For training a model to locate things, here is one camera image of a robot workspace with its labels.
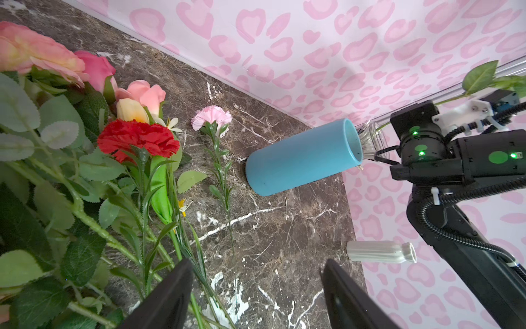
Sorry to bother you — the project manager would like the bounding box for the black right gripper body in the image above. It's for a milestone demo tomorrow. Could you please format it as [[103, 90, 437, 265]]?
[[390, 101, 448, 165]]

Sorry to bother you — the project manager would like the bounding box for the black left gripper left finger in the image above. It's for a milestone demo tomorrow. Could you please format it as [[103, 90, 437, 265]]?
[[117, 259, 193, 329]]

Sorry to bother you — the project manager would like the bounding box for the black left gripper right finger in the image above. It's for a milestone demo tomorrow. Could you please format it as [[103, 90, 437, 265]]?
[[321, 259, 399, 329]]

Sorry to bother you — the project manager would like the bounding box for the clear ribbed glass vase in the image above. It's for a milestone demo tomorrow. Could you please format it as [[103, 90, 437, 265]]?
[[357, 121, 388, 160]]

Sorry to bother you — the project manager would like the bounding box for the pink rose with stem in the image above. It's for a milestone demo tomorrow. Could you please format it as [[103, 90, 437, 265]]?
[[436, 60, 525, 106]]

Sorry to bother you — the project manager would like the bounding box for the light pink carnation flower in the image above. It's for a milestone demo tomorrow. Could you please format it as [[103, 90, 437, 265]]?
[[191, 106, 235, 248]]

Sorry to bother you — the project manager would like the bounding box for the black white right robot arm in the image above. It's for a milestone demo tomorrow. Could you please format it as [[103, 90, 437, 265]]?
[[375, 101, 525, 328]]

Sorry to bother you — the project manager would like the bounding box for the white ribbed ceramic vase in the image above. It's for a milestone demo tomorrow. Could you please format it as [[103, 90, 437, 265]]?
[[347, 241, 417, 264]]

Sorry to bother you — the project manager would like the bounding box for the teal cylindrical vase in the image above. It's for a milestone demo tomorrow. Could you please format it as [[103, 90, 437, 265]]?
[[245, 119, 364, 197]]

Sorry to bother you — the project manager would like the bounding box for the bunch of artificial flowers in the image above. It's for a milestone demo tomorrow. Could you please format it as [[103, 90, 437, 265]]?
[[1, 21, 235, 328]]

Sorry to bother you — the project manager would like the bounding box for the red carnation flower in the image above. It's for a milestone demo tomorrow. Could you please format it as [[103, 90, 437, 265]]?
[[97, 119, 180, 163]]

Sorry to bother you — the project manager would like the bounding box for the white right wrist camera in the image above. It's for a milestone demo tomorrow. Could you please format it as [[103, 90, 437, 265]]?
[[432, 89, 519, 136]]

